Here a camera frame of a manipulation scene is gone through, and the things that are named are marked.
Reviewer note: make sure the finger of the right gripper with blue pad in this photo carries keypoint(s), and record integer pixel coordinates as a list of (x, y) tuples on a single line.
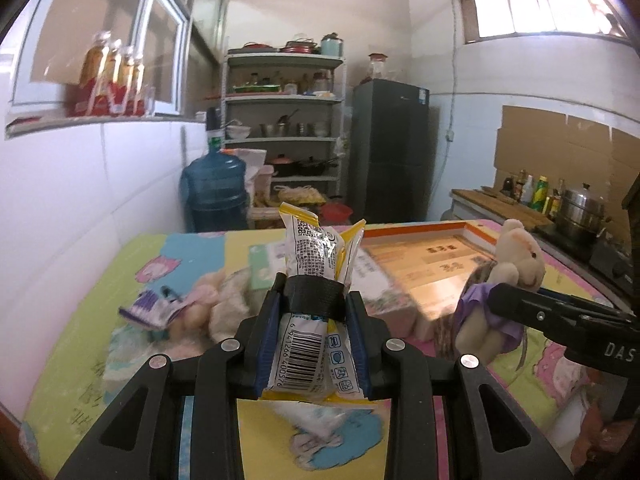
[(560, 316)]

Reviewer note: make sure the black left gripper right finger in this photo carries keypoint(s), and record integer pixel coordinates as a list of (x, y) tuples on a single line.
[(448, 419)]

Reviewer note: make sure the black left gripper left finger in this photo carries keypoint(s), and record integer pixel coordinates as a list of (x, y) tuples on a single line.
[(138, 435)]

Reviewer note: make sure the teddy bear purple dress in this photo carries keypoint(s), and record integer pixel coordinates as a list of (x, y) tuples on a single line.
[(478, 325)]

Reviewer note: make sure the yellow white snack packet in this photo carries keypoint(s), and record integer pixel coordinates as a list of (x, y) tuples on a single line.
[(314, 354)]

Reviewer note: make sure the teddy bear pink dress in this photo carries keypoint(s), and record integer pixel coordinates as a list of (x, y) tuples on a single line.
[(215, 307)]

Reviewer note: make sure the person's right hand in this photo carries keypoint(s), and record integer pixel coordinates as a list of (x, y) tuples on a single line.
[(598, 438)]

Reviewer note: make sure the floral tissue box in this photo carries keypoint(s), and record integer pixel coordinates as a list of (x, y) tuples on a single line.
[(384, 298)]

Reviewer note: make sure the steel steamer pot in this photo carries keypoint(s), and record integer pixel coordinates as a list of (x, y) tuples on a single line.
[(581, 217)]

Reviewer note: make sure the colourful cartoon table mat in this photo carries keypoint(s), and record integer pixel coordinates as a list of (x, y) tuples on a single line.
[(98, 352)]

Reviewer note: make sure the orange shallow cardboard box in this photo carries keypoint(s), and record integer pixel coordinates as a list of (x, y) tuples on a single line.
[(432, 261)]

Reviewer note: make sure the wooden cutting board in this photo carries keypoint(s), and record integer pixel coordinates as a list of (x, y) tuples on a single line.
[(477, 205)]

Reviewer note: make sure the green dish soap bottle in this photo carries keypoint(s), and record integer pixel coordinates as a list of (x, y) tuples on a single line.
[(540, 194)]

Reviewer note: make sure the purple white snack packet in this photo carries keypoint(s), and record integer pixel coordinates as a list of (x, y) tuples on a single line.
[(154, 310)]

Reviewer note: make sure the green white tissue box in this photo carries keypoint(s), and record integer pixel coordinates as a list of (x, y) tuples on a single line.
[(265, 262)]

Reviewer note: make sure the red plastic basket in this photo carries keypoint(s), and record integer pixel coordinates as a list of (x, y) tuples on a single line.
[(335, 214)]

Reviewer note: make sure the dark green refrigerator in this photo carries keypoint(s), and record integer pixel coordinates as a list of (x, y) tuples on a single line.
[(389, 168)]

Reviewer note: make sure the blue water jug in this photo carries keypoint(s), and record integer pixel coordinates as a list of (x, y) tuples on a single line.
[(212, 188)]

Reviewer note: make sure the grey metal shelf rack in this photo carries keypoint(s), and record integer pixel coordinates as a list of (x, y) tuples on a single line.
[(291, 104)]

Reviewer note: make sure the glass jar on refrigerator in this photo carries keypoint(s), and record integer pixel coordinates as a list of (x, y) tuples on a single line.
[(377, 65)]

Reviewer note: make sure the window with bars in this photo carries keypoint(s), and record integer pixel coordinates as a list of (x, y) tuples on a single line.
[(497, 19)]

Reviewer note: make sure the teal enamel pot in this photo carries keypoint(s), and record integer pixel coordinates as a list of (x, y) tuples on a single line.
[(332, 45)]

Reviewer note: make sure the orange drink bottle pack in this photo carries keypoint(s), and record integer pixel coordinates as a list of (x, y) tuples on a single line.
[(111, 81)]

